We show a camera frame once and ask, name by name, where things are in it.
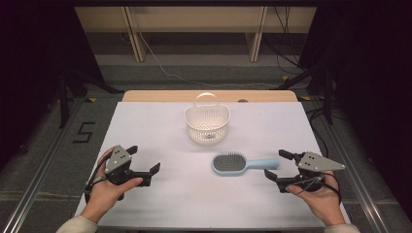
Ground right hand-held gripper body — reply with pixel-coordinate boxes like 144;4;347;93
297;150;347;193

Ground white table mat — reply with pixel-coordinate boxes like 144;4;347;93
74;101;353;229

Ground wooden table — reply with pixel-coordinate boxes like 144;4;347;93
121;89;299;104

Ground dark curtain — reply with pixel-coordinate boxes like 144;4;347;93
296;5;412;222
0;5;105;171

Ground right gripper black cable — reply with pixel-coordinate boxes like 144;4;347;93
291;172;343;204

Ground person's right hand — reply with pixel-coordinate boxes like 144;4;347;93
286;171;346;227

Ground black floor cable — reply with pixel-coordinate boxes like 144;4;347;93
305;106;330;160

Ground light blue hairbrush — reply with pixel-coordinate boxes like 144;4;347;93
211;151;281;178

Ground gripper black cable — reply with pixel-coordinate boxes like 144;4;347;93
84;157;113;206
291;172;343;204

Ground white plastic basket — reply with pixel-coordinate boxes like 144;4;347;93
184;92;231;146

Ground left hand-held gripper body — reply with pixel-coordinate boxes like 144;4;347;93
104;144;134;186

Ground metal floor rail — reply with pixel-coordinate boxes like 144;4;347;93
318;111;391;233
0;96;85;233

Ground white floor cable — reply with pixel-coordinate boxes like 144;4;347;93
138;31;280;89

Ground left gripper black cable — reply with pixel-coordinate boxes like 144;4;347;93
84;157;113;206

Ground black metal stand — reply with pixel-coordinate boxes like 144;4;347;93
272;63;335;126
57;68;124;129

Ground black hanging cables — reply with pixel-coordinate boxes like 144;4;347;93
262;6;309;72

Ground beige wooden bench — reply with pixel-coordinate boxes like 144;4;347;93
74;6;318;63

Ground person's left hand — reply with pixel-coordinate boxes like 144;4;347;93
80;147;144;224

